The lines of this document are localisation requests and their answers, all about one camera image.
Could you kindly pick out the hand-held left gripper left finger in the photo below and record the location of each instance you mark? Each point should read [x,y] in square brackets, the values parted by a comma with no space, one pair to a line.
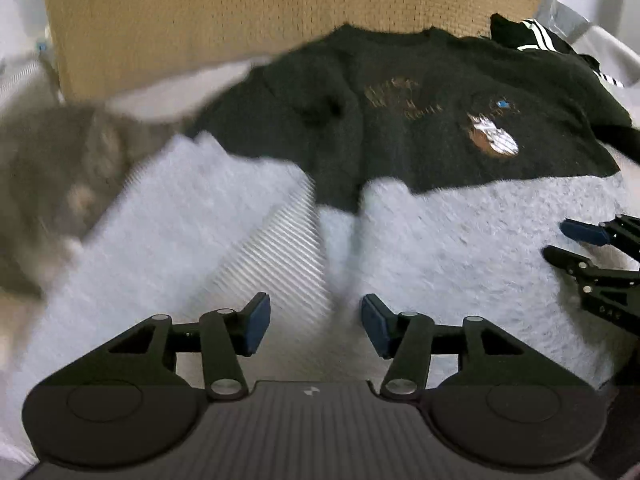
[259,325]

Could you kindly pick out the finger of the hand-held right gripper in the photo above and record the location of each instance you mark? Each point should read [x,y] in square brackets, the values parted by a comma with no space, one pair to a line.
[565,259]
[580,230]

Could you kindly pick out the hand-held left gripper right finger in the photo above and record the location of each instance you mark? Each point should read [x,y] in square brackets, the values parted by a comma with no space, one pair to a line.
[375,327]

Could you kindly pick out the black and grey knit sweater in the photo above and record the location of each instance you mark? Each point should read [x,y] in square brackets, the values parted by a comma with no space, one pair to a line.
[400,160]

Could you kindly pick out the black white-striped garment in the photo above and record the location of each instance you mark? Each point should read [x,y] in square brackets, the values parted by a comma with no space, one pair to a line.
[515,35]

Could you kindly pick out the grey tabby cat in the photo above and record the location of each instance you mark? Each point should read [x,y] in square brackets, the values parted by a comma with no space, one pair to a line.
[60,175]

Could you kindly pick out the woven tan headboard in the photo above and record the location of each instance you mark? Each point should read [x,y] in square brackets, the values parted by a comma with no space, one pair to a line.
[200,15]

